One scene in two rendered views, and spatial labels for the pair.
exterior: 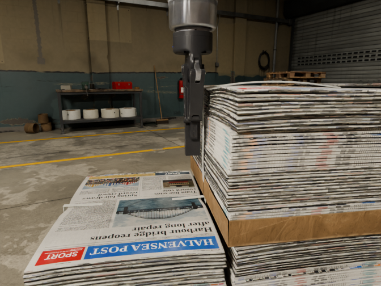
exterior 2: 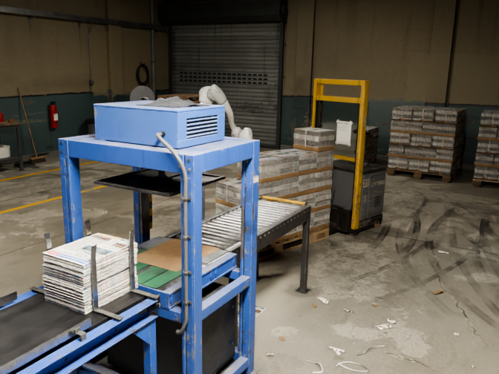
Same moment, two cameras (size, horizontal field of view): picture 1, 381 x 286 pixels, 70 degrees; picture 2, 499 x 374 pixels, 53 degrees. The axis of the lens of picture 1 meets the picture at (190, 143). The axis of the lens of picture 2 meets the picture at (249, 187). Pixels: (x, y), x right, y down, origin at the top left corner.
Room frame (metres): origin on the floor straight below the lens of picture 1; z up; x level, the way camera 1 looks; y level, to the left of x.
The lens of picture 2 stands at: (-3.65, 2.82, 1.97)
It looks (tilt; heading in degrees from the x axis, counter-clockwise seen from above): 13 degrees down; 326
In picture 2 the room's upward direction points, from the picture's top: 1 degrees clockwise
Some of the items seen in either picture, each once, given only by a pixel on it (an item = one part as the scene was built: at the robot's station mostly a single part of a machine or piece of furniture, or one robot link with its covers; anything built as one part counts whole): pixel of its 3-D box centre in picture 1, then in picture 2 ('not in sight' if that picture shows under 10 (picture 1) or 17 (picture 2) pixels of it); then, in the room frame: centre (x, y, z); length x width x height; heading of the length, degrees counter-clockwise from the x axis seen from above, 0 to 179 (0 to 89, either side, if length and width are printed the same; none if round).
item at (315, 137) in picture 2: not in sight; (311, 183); (0.70, -1.04, 0.65); 0.39 x 0.30 x 1.29; 9
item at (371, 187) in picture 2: not in sight; (350, 194); (0.83, -1.83, 0.40); 0.69 x 0.55 x 0.80; 9
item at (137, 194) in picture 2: not in sight; (142, 237); (-0.43, 1.53, 0.77); 0.09 x 0.09 x 1.55; 26
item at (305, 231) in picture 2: not in sight; (304, 255); (-0.44, 0.00, 0.34); 0.06 x 0.06 x 0.68; 26
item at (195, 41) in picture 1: (192, 58); not in sight; (0.54, 0.00, 1.12); 0.08 x 0.07 x 0.09; 9
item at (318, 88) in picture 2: not in sight; (315, 149); (1.09, -1.42, 0.97); 0.09 x 0.09 x 1.75; 9
